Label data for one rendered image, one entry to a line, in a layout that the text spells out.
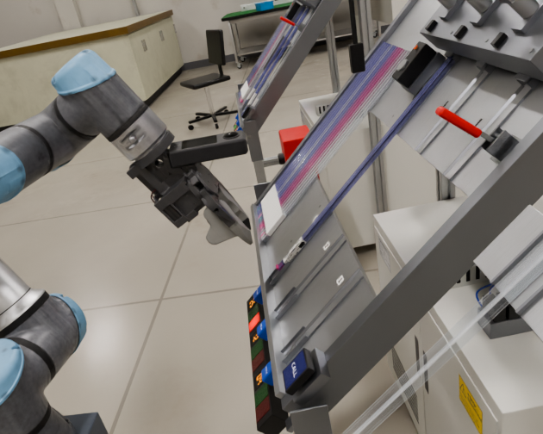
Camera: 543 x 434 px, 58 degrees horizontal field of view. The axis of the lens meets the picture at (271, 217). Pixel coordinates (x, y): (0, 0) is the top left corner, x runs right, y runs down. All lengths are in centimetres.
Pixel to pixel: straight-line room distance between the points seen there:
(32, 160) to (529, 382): 80
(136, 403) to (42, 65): 545
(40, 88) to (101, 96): 625
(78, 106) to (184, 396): 133
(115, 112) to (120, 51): 577
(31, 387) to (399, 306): 64
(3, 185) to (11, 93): 649
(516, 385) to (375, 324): 31
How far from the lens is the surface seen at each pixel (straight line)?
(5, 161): 66
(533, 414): 89
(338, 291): 76
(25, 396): 97
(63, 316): 105
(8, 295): 103
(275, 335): 84
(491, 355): 95
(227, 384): 185
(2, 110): 727
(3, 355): 97
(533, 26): 69
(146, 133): 71
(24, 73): 699
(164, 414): 184
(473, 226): 63
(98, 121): 72
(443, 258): 64
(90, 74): 71
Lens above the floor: 127
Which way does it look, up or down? 26 degrees down
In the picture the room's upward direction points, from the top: 12 degrees counter-clockwise
